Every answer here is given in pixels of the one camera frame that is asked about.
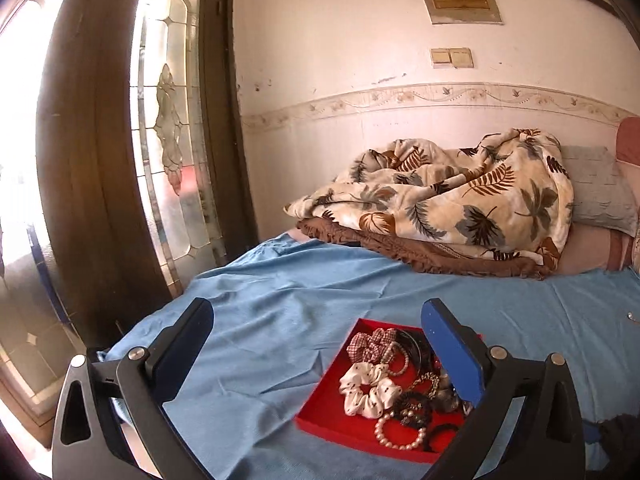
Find black wavy hair tie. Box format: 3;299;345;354
397;327;436;376

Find leopard print scrunchie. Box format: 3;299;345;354
392;391;433;429

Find large pearl bracelet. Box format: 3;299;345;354
373;410;429;452

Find black hair elastic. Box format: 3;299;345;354
423;424;460;453

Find small pearl bracelet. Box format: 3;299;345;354
382;341;411;378

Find white patterned scrunchie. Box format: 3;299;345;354
338;362;402;419

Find red tray box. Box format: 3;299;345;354
295;318;472;464

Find pink checked scrunchie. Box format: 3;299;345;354
346;328;397;364

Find grey brown sheer scrunchie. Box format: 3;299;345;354
432;368;461;413

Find light blue bed sheet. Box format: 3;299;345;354
107;235;639;479

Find floral leaf blanket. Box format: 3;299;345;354
284;129;574;278

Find wooden glass door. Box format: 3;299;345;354
1;0;257;445

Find grey pillow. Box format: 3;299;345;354
562;145;638;236

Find wall switch plate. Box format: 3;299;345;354
430;48;474;70

